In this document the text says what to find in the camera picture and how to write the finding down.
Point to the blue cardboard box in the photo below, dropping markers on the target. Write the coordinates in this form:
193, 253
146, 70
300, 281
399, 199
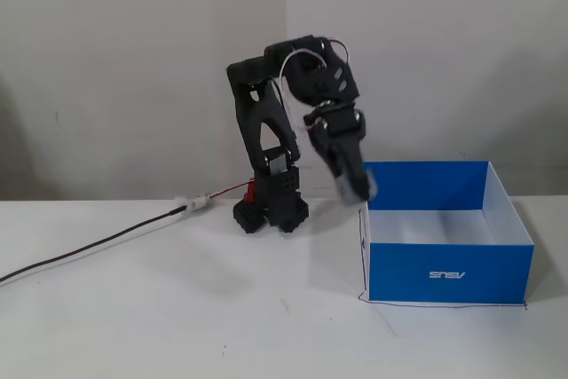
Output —
448, 272

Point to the red white power lead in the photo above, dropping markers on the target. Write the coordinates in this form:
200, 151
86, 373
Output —
226, 190

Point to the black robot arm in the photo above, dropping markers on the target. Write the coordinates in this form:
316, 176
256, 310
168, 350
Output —
259, 121

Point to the gray hollow block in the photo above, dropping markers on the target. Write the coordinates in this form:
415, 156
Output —
346, 195

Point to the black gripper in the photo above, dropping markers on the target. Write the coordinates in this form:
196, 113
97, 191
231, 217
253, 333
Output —
343, 130

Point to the red table clamp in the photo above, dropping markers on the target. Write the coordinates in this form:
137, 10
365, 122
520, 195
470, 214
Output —
250, 192

